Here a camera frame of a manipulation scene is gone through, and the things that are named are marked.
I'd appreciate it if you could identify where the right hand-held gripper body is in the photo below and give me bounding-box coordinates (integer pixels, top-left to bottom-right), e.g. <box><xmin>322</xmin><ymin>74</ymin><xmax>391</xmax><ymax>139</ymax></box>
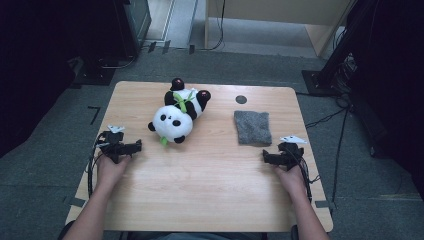
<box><xmin>276</xmin><ymin>134</ymin><xmax>308</xmax><ymax>171</ymax></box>

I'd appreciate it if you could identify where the left hand-held gripper cable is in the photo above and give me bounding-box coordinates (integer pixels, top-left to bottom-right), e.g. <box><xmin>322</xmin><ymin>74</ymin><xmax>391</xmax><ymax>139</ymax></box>
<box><xmin>86</xmin><ymin>132</ymin><xmax>109</xmax><ymax>198</ymax></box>

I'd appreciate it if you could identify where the grey towel cloth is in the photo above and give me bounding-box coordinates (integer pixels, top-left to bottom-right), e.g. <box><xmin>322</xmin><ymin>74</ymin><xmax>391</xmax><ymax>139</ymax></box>
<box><xmin>233</xmin><ymin>110</ymin><xmax>273</xmax><ymax>147</ymax></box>

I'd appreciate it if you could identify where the dark curtain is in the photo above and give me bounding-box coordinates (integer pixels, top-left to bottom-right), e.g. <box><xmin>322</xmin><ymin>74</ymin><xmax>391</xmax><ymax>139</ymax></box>
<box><xmin>346</xmin><ymin>0</ymin><xmax>424</xmax><ymax>198</ymax></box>
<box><xmin>0</xmin><ymin>0</ymin><xmax>116</xmax><ymax>158</ymax></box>

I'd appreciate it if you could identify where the panda plush toy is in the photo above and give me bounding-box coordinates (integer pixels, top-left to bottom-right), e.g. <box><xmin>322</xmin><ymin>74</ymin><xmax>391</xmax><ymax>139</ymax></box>
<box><xmin>147</xmin><ymin>77</ymin><xmax>212</xmax><ymax>147</ymax></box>

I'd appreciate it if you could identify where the hand-held gripper cable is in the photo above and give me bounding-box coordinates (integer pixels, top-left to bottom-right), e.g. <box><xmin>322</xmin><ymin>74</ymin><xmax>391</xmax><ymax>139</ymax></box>
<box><xmin>292</xmin><ymin>148</ymin><xmax>322</xmax><ymax>204</ymax></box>
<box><xmin>86</xmin><ymin>132</ymin><xmax>109</xmax><ymax>198</ymax></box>

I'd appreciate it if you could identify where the right hand-held gripper cable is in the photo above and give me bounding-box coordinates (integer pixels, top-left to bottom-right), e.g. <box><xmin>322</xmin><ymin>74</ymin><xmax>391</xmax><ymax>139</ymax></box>
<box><xmin>292</xmin><ymin>148</ymin><xmax>322</xmax><ymax>204</ymax></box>

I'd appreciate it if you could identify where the person's right hand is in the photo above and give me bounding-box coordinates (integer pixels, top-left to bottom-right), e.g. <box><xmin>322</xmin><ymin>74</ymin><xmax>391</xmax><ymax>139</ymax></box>
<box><xmin>273</xmin><ymin>164</ymin><xmax>310</xmax><ymax>201</ymax></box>

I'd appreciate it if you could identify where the person's left hand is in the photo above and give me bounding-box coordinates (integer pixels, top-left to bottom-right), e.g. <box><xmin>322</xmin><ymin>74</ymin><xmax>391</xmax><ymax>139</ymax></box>
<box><xmin>96</xmin><ymin>155</ymin><xmax>132</xmax><ymax>193</ymax></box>

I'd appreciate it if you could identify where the hanging black cable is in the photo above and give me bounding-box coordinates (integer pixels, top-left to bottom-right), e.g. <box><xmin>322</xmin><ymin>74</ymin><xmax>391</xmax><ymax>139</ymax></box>
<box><xmin>199</xmin><ymin>0</ymin><xmax>227</xmax><ymax>52</ymax></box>

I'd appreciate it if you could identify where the person's clothing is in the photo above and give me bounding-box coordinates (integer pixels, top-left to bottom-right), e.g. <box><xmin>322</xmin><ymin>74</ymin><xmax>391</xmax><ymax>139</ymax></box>
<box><xmin>126</xmin><ymin>231</ymin><xmax>268</xmax><ymax>240</ymax></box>

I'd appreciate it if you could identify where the black metal stand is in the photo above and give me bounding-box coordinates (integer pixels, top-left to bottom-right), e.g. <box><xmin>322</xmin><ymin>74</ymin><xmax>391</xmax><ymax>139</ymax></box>
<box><xmin>301</xmin><ymin>0</ymin><xmax>380</xmax><ymax>98</ymax></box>

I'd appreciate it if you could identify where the black cabinet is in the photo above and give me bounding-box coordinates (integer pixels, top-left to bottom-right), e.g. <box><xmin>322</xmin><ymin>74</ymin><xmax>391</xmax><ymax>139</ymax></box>
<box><xmin>113</xmin><ymin>0</ymin><xmax>153</xmax><ymax>60</ymax></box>

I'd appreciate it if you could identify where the grey tape strip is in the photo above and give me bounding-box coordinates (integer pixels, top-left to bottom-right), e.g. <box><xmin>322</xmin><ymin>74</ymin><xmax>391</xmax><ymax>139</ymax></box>
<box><xmin>62</xmin><ymin>195</ymin><xmax>87</xmax><ymax>208</ymax></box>
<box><xmin>314</xmin><ymin>199</ymin><xmax>335</xmax><ymax>210</ymax></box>

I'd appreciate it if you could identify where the black floor cable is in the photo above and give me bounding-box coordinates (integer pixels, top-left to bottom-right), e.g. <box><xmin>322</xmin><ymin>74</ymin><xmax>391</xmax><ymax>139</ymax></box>
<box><xmin>304</xmin><ymin>105</ymin><xmax>350</xmax><ymax>130</ymax></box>
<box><xmin>331</xmin><ymin>109</ymin><xmax>350</xmax><ymax>210</ymax></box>
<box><xmin>98</xmin><ymin>53</ymin><xmax>138</xmax><ymax>70</ymax></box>

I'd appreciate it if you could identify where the bundle of cables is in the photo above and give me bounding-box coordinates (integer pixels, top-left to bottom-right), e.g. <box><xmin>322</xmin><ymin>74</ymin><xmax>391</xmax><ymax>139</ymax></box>
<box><xmin>332</xmin><ymin>52</ymin><xmax>358</xmax><ymax>110</ymax></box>

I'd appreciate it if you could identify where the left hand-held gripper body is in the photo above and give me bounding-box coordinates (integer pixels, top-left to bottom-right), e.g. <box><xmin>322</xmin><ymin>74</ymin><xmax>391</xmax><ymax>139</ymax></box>
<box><xmin>96</xmin><ymin>124</ymin><xmax>133</xmax><ymax>164</ymax></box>

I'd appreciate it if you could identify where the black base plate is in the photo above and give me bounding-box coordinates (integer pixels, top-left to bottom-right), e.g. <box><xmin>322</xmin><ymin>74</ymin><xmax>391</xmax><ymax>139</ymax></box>
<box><xmin>71</xmin><ymin>56</ymin><xmax>116</xmax><ymax>86</ymax></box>

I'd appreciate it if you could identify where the light wooden desk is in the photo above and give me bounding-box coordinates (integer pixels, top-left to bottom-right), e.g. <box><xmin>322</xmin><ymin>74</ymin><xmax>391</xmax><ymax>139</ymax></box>
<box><xmin>204</xmin><ymin>0</ymin><xmax>354</xmax><ymax>58</ymax></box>

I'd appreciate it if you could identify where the black angled floor tape mark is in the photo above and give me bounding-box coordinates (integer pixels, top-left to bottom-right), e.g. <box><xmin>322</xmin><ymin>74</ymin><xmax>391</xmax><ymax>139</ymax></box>
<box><xmin>87</xmin><ymin>105</ymin><xmax>102</xmax><ymax>126</ymax></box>

